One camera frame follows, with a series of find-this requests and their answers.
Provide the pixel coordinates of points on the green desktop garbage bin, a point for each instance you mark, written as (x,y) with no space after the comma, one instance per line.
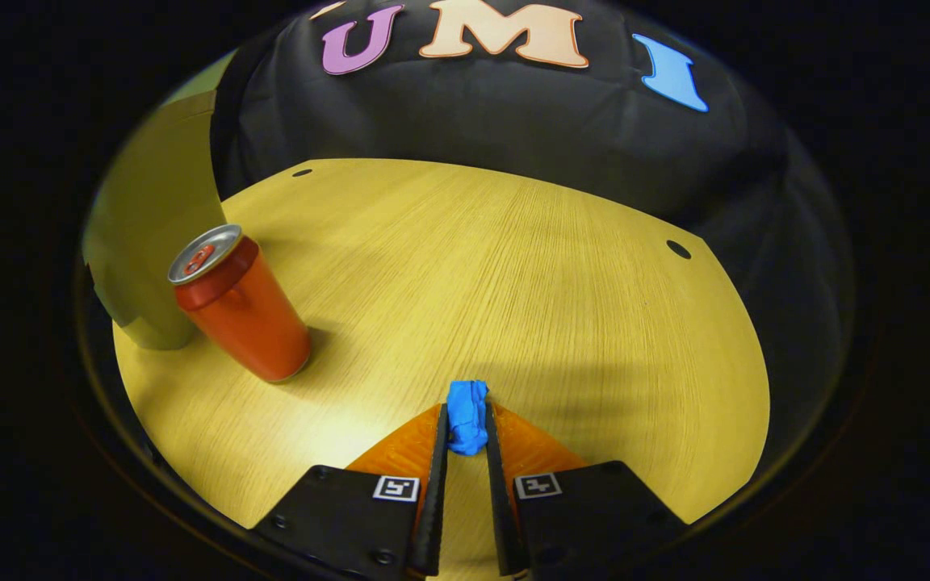
(158,210)

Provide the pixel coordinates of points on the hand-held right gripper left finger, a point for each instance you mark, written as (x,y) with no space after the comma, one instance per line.
(435,500)

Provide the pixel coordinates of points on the red pop can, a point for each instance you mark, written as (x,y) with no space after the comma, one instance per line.
(247,315)

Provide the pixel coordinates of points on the black backdrop cloth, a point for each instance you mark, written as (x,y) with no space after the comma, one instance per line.
(513,121)

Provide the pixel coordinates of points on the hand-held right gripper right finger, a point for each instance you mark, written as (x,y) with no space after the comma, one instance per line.
(501,516)

